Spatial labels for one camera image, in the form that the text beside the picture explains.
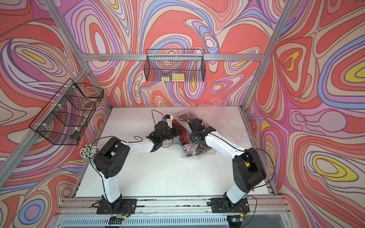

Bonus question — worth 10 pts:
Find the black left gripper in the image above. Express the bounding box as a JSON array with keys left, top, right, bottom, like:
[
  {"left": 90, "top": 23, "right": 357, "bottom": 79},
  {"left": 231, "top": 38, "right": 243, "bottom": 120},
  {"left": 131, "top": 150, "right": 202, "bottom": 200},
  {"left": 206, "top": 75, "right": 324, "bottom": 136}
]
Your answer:
[{"left": 160, "top": 124, "right": 185, "bottom": 143}]

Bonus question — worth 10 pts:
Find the clear plastic vacuum bag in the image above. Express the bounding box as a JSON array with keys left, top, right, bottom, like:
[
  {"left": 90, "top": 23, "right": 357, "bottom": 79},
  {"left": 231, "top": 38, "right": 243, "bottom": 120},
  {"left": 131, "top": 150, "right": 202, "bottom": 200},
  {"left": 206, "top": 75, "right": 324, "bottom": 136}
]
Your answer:
[{"left": 173, "top": 105, "right": 232, "bottom": 159}]

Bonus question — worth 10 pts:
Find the red black plaid shirt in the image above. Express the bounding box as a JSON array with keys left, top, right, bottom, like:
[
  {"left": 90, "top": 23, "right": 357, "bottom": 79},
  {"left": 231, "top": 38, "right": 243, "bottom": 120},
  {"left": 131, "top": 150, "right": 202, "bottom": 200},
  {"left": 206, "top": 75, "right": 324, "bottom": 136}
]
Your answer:
[{"left": 172, "top": 115, "right": 207, "bottom": 158}]

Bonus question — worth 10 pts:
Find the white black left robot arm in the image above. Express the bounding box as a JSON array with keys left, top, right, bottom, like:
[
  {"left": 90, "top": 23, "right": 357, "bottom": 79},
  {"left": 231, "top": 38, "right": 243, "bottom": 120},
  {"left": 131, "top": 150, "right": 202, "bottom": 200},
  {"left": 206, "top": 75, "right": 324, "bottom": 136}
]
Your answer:
[{"left": 93, "top": 121, "right": 181, "bottom": 204}]

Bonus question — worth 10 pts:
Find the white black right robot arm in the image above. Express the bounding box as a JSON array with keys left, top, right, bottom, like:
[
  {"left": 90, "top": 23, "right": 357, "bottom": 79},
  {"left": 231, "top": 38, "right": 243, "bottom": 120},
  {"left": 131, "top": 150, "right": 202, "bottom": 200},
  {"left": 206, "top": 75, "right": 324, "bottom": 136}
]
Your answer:
[{"left": 188, "top": 118, "right": 267, "bottom": 208}]

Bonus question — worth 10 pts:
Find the yellow block in basket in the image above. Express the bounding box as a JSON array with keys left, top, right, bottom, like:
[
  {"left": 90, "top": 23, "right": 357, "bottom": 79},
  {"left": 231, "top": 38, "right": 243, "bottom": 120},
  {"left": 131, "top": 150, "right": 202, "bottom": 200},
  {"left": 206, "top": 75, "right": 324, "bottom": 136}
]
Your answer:
[{"left": 161, "top": 73, "right": 185, "bottom": 82}]

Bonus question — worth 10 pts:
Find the bundle of rods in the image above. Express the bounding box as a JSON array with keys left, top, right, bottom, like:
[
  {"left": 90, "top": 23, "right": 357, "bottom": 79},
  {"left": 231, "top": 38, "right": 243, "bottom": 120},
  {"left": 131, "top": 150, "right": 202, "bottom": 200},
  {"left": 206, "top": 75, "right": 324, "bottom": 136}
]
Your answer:
[{"left": 79, "top": 144, "right": 99, "bottom": 161}]

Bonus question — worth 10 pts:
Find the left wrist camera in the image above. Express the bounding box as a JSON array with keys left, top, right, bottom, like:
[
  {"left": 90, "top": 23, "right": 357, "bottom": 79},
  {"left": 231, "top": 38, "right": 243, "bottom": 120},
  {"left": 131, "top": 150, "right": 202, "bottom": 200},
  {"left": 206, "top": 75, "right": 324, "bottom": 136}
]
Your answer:
[{"left": 163, "top": 115, "right": 174, "bottom": 128}]

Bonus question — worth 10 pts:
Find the black wire basket back wall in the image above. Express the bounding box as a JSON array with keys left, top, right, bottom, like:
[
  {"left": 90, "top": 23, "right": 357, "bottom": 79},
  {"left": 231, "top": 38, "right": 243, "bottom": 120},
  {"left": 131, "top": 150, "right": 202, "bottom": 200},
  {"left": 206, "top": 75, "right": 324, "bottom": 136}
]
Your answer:
[{"left": 144, "top": 48, "right": 206, "bottom": 82}]

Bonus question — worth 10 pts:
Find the black wire basket wall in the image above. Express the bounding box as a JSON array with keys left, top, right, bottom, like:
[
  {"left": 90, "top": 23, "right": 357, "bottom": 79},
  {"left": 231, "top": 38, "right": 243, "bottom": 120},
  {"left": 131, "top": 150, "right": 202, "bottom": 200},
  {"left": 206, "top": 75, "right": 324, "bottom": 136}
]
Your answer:
[
  {"left": 29, "top": 79, "right": 104, "bottom": 145},
  {"left": 144, "top": 48, "right": 206, "bottom": 82}
]

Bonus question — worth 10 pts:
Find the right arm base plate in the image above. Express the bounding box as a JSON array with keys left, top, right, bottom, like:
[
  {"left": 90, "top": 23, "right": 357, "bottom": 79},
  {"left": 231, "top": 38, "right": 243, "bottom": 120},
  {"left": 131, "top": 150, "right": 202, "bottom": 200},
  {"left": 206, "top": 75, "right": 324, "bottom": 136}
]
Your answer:
[{"left": 207, "top": 198, "right": 250, "bottom": 215}]

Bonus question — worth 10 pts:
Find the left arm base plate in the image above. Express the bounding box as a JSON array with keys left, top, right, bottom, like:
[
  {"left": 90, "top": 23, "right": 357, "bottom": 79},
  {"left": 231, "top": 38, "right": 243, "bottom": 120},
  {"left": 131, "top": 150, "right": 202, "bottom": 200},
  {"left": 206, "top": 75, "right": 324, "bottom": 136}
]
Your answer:
[{"left": 97, "top": 198, "right": 137, "bottom": 215}]

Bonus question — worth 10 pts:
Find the black wire basket left wall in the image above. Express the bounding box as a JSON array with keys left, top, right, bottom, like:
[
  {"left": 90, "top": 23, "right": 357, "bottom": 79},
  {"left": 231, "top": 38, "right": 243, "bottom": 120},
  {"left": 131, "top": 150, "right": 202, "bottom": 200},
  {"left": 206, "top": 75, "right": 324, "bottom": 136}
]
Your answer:
[{"left": 29, "top": 79, "right": 104, "bottom": 145}]

